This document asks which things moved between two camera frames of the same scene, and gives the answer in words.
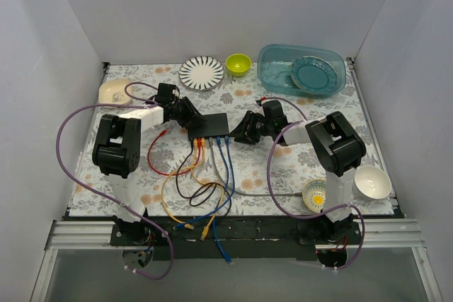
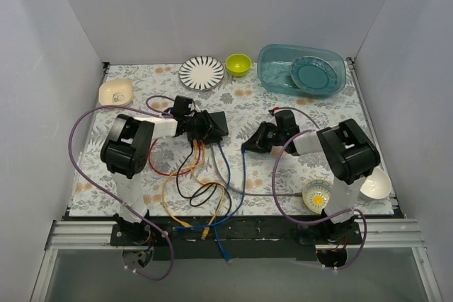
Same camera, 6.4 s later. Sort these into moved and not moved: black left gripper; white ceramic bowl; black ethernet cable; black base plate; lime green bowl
Moved: black left gripper
Not moved: lime green bowl; white ceramic bowl; black base plate; black ethernet cable
